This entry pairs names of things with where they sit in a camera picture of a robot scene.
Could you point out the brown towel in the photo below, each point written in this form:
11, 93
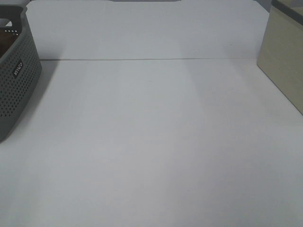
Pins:
6, 41

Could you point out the grey perforated plastic basket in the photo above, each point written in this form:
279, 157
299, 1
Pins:
20, 68

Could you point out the beige fabric storage box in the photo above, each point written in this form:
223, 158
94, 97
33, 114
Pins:
281, 52

